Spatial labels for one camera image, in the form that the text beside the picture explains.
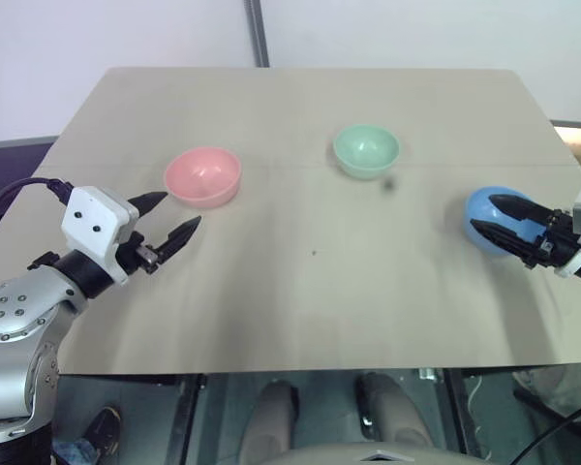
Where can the pink plastic bowl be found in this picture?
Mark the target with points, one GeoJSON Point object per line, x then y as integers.
{"type": "Point", "coordinates": [203, 176]}

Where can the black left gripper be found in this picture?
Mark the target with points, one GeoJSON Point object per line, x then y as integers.
{"type": "Point", "coordinates": [138, 257]}

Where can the blue plastic bowl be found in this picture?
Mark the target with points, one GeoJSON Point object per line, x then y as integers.
{"type": "Point", "coordinates": [481, 208]}

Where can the grey corrugated conduit pole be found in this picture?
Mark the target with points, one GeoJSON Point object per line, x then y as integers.
{"type": "Point", "coordinates": [256, 34]}

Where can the black table frame leg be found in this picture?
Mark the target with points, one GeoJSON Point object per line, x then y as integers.
{"type": "Point", "coordinates": [460, 412]}
{"type": "Point", "coordinates": [184, 416]}

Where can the grey robot torso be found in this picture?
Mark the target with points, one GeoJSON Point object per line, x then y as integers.
{"type": "Point", "coordinates": [368, 455]}

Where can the dark rounded robot foot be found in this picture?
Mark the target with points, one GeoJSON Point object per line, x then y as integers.
{"type": "Point", "coordinates": [389, 407]}

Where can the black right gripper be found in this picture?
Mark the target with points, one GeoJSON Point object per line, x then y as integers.
{"type": "Point", "coordinates": [559, 242]}

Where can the green plastic bowl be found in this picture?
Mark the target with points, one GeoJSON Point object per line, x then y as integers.
{"type": "Point", "coordinates": [365, 147]}

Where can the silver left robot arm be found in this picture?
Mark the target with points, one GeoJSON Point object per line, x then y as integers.
{"type": "Point", "coordinates": [14, 315]}

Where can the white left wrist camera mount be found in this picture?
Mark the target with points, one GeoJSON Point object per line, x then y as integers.
{"type": "Point", "coordinates": [94, 218]}

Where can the black sneaker with yellow trim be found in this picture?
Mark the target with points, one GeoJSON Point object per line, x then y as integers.
{"type": "Point", "coordinates": [104, 428]}

